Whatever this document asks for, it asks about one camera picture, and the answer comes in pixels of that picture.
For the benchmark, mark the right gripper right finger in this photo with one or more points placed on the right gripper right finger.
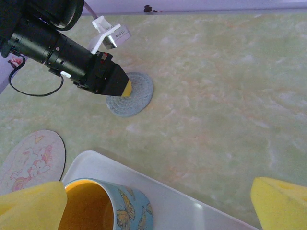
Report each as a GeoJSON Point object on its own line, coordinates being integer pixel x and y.
{"type": "Point", "coordinates": [283, 206]}

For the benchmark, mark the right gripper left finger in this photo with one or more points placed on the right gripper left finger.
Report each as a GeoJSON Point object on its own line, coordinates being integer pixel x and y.
{"type": "Point", "coordinates": [28, 208]}

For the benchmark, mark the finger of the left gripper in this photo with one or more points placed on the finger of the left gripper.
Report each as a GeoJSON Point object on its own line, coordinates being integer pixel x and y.
{"type": "Point", "coordinates": [115, 81]}

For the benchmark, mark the blue butterfly mug yellow inside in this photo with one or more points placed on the blue butterfly mug yellow inside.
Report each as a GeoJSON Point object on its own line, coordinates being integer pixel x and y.
{"type": "Point", "coordinates": [129, 210]}

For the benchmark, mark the round blue woven coaster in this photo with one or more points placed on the round blue woven coaster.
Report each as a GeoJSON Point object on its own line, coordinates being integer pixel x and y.
{"type": "Point", "coordinates": [140, 100]}

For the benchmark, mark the round white unicorn coaster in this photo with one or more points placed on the round white unicorn coaster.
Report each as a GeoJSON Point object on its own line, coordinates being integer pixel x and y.
{"type": "Point", "coordinates": [28, 155]}

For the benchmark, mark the white plastic tray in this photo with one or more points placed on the white plastic tray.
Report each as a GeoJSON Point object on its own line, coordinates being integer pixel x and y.
{"type": "Point", "coordinates": [172, 206]}

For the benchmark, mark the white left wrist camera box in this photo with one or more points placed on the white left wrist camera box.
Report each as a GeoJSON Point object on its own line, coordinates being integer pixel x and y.
{"type": "Point", "coordinates": [111, 34]}

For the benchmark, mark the aluminium table edge rail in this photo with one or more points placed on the aluminium table edge rail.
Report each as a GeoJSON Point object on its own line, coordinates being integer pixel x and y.
{"type": "Point", "coordinates": [216, 11]}

